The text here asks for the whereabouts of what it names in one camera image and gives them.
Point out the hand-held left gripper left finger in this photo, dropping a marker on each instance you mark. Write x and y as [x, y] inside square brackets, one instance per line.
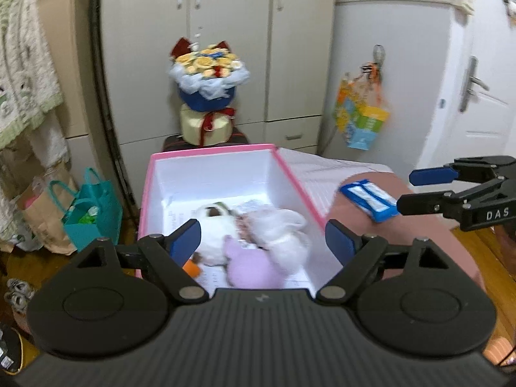
[185, 242]

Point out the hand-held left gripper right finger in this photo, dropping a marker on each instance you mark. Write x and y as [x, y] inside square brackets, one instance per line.
[338, 244]

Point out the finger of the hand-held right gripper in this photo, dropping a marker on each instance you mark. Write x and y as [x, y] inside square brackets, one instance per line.
[423, 203]
[431, 176]

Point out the white plush cat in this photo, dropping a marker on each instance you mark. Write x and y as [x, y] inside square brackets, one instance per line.
[213, 234]

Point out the blue tissue packet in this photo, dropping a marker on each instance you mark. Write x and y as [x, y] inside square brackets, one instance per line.
[369, 197]

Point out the white fluffy toy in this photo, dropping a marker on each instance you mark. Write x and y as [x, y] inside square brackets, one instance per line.
[282, 229]

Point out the pink floral scrunchie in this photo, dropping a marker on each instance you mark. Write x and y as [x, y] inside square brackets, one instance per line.
[244, 227]

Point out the pink cardboard box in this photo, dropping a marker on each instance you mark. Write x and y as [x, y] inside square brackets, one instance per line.
[209, 177]

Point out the purple plush toy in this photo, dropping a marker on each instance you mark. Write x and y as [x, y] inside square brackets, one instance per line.
[250, 268]

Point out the white door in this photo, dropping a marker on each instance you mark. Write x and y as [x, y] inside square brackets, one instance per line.
[492, 129]

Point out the colourful gift bag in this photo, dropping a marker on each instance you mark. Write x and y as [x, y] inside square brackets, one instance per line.
[363, 125]

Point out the teal tote bag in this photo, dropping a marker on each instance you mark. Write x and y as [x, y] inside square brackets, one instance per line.
[96, 217]

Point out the dark stool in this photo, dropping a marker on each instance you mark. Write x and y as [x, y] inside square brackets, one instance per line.
[171, 143]

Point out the cream round gift box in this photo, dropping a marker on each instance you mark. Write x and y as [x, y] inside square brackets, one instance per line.
[193, 129]

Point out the brown paper bag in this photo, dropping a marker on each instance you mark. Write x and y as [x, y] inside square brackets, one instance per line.
[44, 217]

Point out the black pole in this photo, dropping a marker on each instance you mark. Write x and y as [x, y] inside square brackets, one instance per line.
[105, 109]

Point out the grey refrigerator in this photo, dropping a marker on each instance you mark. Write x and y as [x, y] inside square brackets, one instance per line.
[395, 20]

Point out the pink slipper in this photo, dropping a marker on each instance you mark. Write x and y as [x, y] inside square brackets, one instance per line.
[500, 348]

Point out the flower bouquet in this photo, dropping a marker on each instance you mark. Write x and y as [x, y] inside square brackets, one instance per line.
[205, 72]

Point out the grey striped slipper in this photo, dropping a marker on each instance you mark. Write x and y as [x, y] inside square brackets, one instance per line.
[18, 294]

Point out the white wardrobe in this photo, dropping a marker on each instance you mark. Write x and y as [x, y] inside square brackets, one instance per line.
[242, 28]

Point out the hanging cream green blanket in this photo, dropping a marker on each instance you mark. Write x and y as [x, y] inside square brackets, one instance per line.
[24, 68]

